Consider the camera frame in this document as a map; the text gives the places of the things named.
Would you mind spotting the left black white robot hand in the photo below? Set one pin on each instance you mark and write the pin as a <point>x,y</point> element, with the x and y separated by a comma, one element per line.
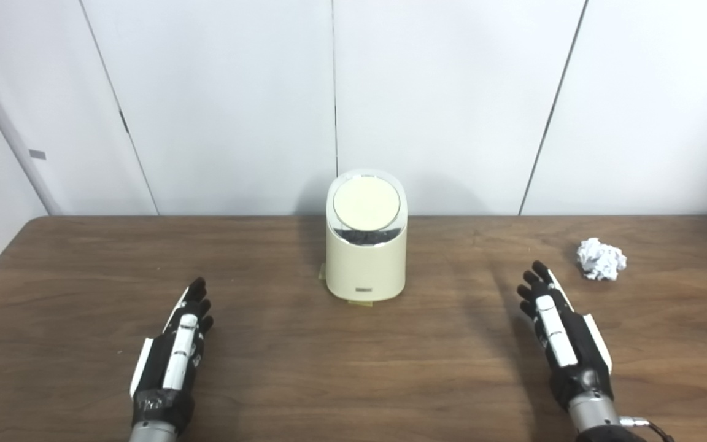
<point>166,380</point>

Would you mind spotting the white paper ball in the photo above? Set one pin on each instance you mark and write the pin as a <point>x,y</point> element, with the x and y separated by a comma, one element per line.
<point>601,259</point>

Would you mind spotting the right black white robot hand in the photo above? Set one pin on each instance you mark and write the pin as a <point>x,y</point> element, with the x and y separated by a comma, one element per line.
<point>574,350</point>

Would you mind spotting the cream-colored bin body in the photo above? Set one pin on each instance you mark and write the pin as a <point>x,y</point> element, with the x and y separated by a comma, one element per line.
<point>366,264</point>

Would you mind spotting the yellow tape piece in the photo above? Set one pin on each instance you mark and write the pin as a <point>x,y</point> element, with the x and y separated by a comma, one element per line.
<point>358,302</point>

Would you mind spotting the small grey wall tag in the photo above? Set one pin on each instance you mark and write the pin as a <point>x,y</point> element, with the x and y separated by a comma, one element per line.
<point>37,154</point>

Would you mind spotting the black wall panel hinge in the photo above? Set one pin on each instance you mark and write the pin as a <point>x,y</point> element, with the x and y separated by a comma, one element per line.
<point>124,121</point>

